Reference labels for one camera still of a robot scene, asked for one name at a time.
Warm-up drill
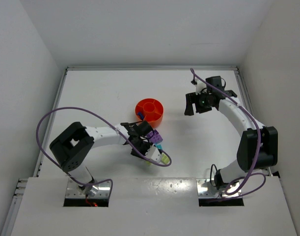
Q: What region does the blue arch lego piece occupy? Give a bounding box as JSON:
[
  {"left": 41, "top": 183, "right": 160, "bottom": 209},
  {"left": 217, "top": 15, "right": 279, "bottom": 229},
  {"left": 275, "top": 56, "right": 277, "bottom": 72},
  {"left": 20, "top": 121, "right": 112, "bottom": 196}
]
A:
[{"left": 137, "top": 112, "right": 144, "bottom": 120}]

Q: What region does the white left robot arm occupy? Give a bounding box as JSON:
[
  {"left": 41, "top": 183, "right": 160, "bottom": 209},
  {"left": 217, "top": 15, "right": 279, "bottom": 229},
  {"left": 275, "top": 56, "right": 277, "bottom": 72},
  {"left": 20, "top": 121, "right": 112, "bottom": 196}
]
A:
[{"left": 50, "top": 121, "right": 160, "bottom": 190}]

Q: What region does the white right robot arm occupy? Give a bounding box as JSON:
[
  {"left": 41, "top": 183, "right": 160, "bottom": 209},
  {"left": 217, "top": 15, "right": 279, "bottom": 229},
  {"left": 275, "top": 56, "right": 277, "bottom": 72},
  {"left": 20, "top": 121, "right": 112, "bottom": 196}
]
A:
[{"left": 184, "top": 75, "right": 278, "bottom": 189}]

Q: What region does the purple lego block stack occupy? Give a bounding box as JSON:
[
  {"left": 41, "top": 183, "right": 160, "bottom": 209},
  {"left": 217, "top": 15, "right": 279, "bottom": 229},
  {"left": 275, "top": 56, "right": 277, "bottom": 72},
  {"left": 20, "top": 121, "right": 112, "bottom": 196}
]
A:
[{"left": 146, "top": 129, "right": 163, "bottom": 144}]

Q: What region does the yellow-green lego right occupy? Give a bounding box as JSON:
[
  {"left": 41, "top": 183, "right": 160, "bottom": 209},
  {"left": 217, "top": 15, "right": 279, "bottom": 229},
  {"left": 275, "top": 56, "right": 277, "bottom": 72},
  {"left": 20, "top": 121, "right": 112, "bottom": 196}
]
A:
[{"left": 161, "top": 155, "right": 170, "bottom": 165}]

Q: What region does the orange round divided container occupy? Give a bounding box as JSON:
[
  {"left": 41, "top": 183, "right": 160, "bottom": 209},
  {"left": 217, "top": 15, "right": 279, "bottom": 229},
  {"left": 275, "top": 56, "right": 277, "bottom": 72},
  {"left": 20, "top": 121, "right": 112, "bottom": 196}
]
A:
[{"left": 135, "top": 98, "right": 164, "bottom": 129}]

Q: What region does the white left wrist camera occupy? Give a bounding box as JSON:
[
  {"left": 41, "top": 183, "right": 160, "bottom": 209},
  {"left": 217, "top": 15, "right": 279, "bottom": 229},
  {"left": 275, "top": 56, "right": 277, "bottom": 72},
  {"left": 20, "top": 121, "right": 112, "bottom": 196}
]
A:
[{"left": 145, "top": 145, "right": 162, "bottom": 164}]

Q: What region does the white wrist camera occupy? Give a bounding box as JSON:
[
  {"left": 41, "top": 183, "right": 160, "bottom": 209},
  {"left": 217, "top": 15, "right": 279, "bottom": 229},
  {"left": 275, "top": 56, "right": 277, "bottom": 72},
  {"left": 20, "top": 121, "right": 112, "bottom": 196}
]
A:
[
  {"left": 145, "top": 145, "right": 162, "bottom": 164},
  {"left": 191, "top": 78, "right": 207, "bottom": 94}
]

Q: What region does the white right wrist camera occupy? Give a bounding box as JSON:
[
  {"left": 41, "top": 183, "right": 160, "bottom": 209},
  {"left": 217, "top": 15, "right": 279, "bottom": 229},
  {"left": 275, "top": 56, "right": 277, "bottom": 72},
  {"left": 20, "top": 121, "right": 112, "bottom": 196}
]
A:
[{"left": 191, "top": 78, "right": 207, "bottom": 94}]

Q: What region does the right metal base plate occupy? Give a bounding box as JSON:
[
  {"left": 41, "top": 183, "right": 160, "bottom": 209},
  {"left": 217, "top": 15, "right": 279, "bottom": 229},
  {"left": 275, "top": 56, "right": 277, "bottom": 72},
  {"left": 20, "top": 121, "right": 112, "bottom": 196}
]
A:
[{"left": 196, "top": 178, "right": 242, "bottom": 200}]

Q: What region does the metal base plate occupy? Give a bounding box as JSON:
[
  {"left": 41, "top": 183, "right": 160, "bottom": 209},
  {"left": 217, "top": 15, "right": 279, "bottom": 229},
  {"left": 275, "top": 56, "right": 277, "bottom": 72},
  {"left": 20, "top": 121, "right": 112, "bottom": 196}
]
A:
[
  {"left": 65, "top": 180, "right": 111, "bottom": 199},
  {"left": 196, "top": 178, "right": 242, "bottom": 200}
]

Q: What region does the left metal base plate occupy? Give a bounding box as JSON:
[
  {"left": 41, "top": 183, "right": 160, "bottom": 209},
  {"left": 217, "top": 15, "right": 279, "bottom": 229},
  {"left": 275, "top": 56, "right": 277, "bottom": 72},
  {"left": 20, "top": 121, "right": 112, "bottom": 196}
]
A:
[{"left": 65, "top": 180, "right": 111, "bottom": 199}]

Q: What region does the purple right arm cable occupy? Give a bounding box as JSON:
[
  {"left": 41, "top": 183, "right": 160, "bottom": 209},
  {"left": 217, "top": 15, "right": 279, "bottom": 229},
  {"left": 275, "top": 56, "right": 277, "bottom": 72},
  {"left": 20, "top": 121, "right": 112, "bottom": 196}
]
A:
[{"left": 190, "top": 68, "right": 266, "bottom": 202}]

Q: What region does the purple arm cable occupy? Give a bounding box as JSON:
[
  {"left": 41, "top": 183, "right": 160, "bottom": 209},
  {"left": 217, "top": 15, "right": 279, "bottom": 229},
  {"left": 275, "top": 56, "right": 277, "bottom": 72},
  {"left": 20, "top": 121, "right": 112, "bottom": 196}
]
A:
[
  {"left": 36, "top": 106, "right": 172, "bottom": 197},
  {"left": 190, "top": 68, "right": 266, "bottom": 202}
]

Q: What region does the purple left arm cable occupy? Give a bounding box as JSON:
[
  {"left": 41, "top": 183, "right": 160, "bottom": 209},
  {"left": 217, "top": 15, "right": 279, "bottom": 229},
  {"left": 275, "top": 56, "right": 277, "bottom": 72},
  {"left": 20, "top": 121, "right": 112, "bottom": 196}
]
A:
[{"left": 36, "top": 106, "right": 172, "bottom": 197}]

